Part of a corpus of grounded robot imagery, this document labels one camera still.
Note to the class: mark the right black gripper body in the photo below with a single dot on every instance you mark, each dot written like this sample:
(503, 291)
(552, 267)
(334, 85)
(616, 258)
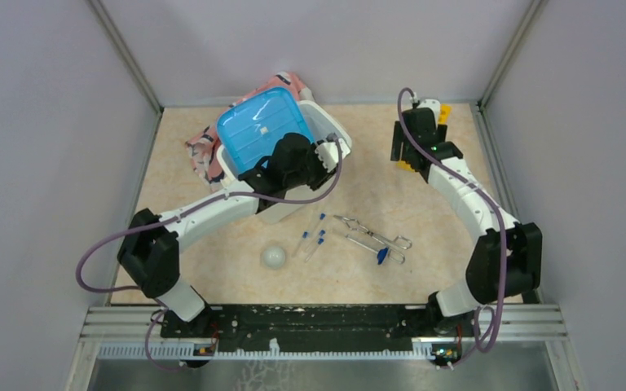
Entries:
(400, 145)

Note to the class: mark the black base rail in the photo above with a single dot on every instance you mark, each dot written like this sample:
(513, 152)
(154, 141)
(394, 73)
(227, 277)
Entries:
(316, 328)

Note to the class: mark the blue plastic bin lid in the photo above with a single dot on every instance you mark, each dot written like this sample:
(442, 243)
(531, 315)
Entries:
(251, 129)

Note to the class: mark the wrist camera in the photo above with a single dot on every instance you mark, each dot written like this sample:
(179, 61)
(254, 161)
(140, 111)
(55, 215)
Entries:
(433, 104)
(331, 152)

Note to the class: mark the metal crucible tongs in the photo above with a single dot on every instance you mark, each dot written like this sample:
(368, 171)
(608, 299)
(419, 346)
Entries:
(372, 241)

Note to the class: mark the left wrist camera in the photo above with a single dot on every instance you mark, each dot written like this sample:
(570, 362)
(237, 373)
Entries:
(331, 152)

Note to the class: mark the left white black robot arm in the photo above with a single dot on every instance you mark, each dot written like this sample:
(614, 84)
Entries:
(297, 172)

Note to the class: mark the blue clamp piece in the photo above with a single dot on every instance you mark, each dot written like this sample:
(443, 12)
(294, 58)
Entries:
(382, 255)

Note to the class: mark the white plastic storage bin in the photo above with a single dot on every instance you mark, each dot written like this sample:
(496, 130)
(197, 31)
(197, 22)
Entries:
(321, 125)

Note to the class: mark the white round ball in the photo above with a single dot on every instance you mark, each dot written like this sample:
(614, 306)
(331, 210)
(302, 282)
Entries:
(273, 257)

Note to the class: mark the yellow test tube rack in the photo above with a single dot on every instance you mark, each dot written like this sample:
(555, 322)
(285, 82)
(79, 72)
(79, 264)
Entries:
(443, 113)

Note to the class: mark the pink patterned cloth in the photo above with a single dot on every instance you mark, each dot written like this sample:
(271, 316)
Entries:
(202, 148)

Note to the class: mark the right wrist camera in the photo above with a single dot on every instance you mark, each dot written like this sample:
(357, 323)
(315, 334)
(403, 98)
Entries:
(433, 104)

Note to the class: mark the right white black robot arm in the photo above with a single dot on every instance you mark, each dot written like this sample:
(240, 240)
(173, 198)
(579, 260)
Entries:
(505, 250)

